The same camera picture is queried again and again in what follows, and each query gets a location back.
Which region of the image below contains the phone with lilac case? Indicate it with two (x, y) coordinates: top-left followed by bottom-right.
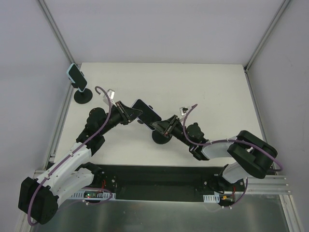
(131, 99), (162, 131)

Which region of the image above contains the left aluminium frame post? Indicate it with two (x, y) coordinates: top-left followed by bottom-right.
(37, 0), (82, 71)

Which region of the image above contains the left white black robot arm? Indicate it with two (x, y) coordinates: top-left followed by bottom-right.
(18, 101), (142, 226)

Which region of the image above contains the right white cable duct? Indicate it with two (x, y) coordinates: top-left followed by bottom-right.
(203, 194), (220, 203)

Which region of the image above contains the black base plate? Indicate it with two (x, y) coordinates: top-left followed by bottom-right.
(74, 162), (249, 203)

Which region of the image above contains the right aluminium frame rail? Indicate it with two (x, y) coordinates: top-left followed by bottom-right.
(243, 70), (278, 174)

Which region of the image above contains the aluminium profile right front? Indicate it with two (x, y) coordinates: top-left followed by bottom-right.
(246, 175), (292, 195)

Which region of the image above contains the phone with light blue case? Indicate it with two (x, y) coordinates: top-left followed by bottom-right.
(66, 63), (87, 92)

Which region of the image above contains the right aluminium frame post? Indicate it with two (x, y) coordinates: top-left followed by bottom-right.
(244, 0), (292, 73)

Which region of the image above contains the aluminium frame post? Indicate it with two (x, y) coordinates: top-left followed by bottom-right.
(37, 0), (82, 71)
(244, 0), (292, 73)

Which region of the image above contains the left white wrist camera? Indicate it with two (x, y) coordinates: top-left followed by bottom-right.
(100, 89), (116, 105)

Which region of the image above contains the white cable duct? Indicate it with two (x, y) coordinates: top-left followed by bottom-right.
(203, 194), (220, 203)
(69, 190), (116, 201)

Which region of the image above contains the aluminium frame rail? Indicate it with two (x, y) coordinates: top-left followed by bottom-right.
(42, 71), (74, 170)
(243, 70), (278, 174)

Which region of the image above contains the black phone stand corner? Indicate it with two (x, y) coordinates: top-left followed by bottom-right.
(136, 105), (173, 145)

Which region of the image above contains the black phone stand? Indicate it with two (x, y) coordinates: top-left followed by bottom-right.
(72, 72), (93, 104)

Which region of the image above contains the left white cable duct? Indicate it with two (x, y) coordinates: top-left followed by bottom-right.
(69, 190), (116, 201)

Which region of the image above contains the left aluminium frame rail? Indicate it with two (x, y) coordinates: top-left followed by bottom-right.
(42, 71), (74, 170)

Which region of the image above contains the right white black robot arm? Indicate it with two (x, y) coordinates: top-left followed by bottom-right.
(150, 116), (278, 191)

